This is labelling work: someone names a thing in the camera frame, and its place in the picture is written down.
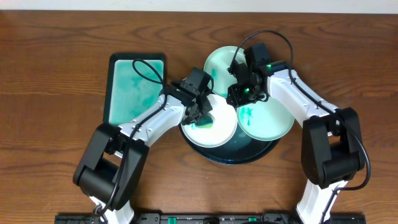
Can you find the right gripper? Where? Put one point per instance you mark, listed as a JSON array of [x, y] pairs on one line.
[[233, 90]]

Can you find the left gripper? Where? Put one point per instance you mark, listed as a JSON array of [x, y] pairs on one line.
[[199, 111]]

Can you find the green scouring sponge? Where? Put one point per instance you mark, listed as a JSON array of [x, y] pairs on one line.
[[205, 121]]

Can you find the white plate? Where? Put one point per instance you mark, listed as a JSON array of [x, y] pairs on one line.
[[225, 123]]

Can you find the mint plate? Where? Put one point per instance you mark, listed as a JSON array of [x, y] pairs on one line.
[[265, 121], [217, 65]]

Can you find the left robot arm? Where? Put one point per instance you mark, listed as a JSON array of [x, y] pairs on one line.
[[112, 163]]

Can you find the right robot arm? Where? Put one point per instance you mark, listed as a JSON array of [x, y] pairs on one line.
[[333, 155]]

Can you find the round black tray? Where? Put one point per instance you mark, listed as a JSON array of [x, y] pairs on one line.
[[240, 149]]

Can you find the black rectangular soap tray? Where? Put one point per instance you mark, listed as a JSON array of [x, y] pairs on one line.
[[133, 85]]

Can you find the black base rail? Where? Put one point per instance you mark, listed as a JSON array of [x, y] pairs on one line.
[[155, 218]]

